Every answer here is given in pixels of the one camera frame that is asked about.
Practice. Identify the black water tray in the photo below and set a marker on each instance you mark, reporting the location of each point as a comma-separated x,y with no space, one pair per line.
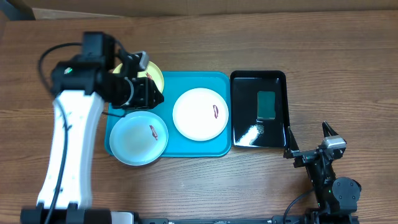
247,129

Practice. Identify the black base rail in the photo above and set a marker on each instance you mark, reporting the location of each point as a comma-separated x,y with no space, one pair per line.
278,219

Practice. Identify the white plate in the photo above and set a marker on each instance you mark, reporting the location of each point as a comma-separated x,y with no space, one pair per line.
200,114

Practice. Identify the teal plastic tray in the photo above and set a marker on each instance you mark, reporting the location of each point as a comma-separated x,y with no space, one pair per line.
175,84

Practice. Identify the cardboard panel at back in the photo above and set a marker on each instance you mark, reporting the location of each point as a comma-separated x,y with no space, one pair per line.
131,8

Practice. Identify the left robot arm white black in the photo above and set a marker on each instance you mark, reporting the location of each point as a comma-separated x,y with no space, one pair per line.
103,72

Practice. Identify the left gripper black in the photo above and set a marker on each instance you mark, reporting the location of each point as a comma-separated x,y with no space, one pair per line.
144,99

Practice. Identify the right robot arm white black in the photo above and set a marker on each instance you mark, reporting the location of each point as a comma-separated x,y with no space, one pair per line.
336,197

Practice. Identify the yellow plate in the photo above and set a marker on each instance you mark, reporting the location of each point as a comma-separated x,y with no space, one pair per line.
152,72

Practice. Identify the light blue plate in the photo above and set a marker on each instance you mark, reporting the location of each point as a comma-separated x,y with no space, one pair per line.
139,138

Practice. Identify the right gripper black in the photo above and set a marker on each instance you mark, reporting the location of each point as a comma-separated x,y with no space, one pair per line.
304,156

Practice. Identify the green yellow sponge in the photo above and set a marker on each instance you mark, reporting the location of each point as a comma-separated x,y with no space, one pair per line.
266,105

